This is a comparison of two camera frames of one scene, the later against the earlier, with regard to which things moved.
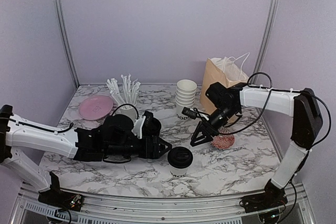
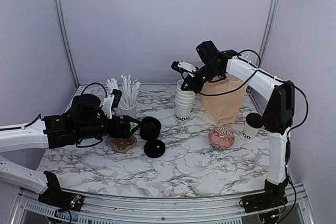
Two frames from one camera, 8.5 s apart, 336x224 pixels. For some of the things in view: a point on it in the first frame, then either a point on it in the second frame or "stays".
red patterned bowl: [223, 141] stays
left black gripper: [154, 152] → [126, 132]
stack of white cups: [185, 96] stays
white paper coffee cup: [178, 160] → [249, 131]
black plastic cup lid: [180, 157] → [254, 120]
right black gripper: [207, 130] → [192, 85]
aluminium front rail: [27, 208] stays
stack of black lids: [153, 126] stays
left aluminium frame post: [57, 3] stays
